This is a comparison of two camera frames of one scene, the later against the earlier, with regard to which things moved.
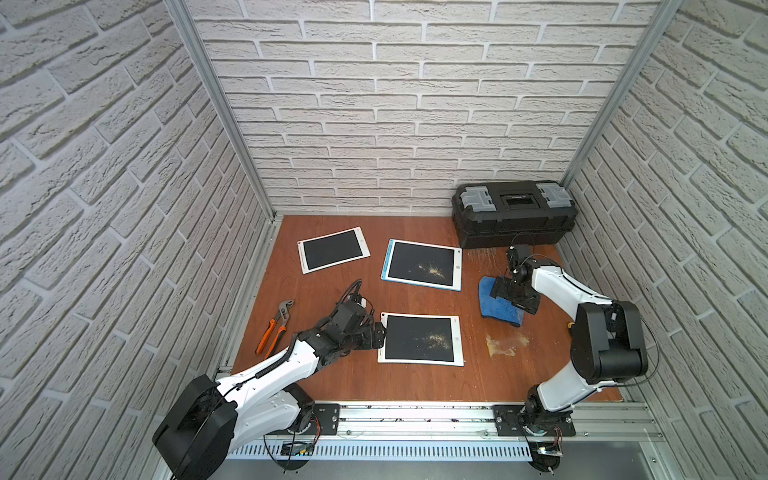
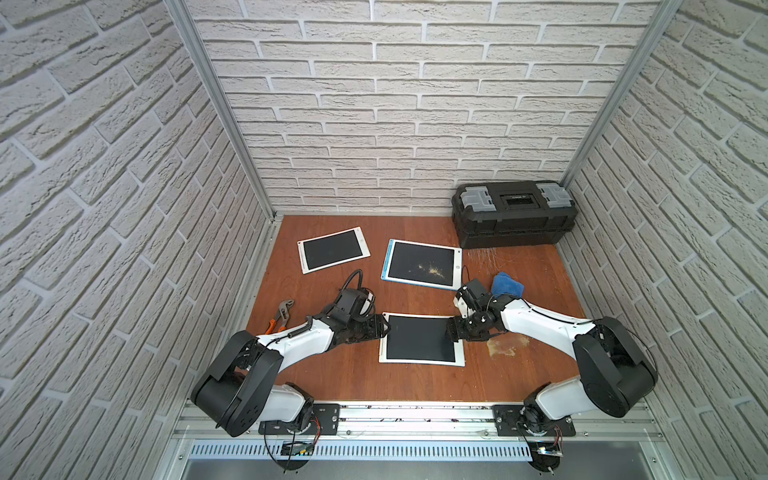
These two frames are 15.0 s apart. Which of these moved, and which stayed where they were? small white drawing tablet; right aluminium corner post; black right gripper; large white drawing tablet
Moved: black right gripper
Stayed: right aluminium corner post; small white drawing tablet; large white drawing tablet
